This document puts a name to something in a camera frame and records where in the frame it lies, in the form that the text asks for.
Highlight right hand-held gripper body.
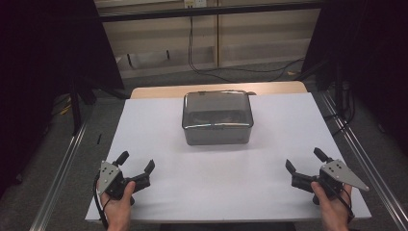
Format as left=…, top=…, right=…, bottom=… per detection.
left=291, top=159, right=370, bottom=197

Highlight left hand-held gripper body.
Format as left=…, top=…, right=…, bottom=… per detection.
left=96, top=160, right=152, bottom=200

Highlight grey transparent plastic box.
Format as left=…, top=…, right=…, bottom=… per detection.
left=181, top=90, right=255, bottom=146

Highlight grey transparent box lid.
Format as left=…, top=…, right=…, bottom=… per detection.
left=182, top=90, right=255, bottom=130

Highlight person's left hand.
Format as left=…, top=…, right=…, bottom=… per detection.
left=100, top=181, right=137, bottom=226

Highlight person's right hand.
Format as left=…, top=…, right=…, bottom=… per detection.
left=310, top=181, right=354, bottom=226

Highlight white board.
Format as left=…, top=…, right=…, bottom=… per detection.
left=85, top=91, right=372, bottom=224

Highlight black stand leg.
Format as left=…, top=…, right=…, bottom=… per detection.
left=69, top=78, right=98, bottom=137

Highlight wooden table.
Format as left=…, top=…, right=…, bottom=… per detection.
left=129, top=80, right=309, bottom=100

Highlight black curtain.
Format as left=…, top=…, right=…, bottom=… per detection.
left=300, top=0, right=408, bottom=157
left=0, top=0, right=125, bottom=196

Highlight black horizontal bar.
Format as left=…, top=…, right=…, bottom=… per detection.
left=96, top=2, right=322, bottom=23

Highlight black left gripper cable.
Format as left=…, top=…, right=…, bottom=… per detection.
left=92, top=172, right=111, bottom=231

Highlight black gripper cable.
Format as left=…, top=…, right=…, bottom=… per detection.
left=317, top=179, right=356, bottom=223
left=92, top=172, right=111, bottom=231

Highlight metal floor rail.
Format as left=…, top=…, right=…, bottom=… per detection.
left=29, top=119, right=90, bottom=231
left=319, top=90, right=408, bottom=231

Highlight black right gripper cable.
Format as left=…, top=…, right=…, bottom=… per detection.
left=317, top=179, right=356, bottom=223

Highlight black floor cables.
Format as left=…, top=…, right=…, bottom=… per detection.
left=322, top=81, right=358, bottom=138

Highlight long black hanging cable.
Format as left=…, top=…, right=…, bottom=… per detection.
left=187, top=14, right=306, bottom=84

